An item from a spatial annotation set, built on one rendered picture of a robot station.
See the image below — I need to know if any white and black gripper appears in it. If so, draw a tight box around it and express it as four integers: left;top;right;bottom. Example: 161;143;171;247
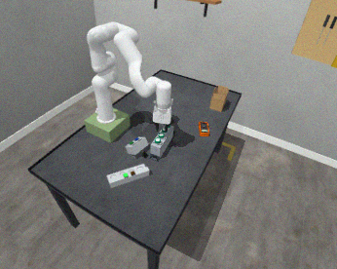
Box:
150;104;174;132

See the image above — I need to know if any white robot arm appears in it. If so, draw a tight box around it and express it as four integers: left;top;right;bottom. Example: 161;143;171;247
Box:
87;22;173;124

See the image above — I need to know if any small brown cardboard box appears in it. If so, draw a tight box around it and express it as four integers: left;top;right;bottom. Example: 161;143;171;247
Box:
209;85;229;112

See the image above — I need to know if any light grey panel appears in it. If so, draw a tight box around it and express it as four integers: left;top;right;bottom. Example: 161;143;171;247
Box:
107;164;149;188

